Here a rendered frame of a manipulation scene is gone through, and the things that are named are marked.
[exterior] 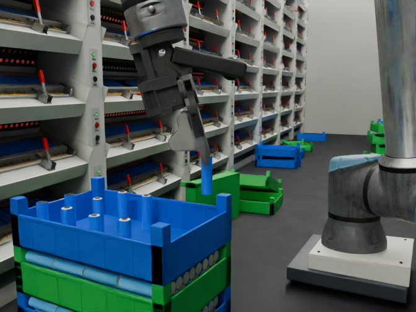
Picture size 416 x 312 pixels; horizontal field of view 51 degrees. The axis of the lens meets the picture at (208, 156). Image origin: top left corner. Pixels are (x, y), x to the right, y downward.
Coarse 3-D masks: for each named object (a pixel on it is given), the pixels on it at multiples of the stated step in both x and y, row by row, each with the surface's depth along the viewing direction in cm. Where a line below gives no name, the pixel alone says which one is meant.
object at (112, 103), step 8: (104, 72) 171; (112, 72) 176; (120, 72) 181; (128, 72) 187; (136, 72) 194; (104, 88) 144; (104, 96) 144; (112, 96) 156; (120, 96) 160; (136, 96) 170; (104, 104) 145; (112, 104) 150; (120, 104) 155; (128, 104) 160; (136, 104) 165; (104, 112) 148; (112, 112) 152
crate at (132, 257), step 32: (96, 192) 85; (32, 224) 67; (64, 224) 64; (160, 224) 56; (192, 224) 76; (224, 224) 70; (64, 256) 65; (96, 256) 61; (128, 256) 58; (160, 256) 56; (192, 256) 62
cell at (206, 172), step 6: (210, 156) 69; (210, 162) 69; (204, 168) 69; (210, 168) 69; (204, 174) 69; (210, 174) 70; (204, 180) 70; (210, 180) 70; (204, 186) 70; (210, 186) 70; (204, 192) 70; (210, 192) 70
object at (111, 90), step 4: (108, 88) 154; (112, 88) 156; (116, 88) 159; (120, 88) 161; (124, 88) 164; (128, 88) 166; (132, 88) 169; (136, 88) 172; (108, 92) 153; (112, 92) 157; (116, 92) 160; (120, 92) 162; (132, 92) 169; (136, 92) 170
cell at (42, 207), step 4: (36, 204) 71; (40, 204) 70; (44, 204) 71; (40, 208) 70; (44, 208) 71; (40, 212) 70; (44, 212) 71; (40, 216) 71; (44, 216) 71; (48, 216) 72
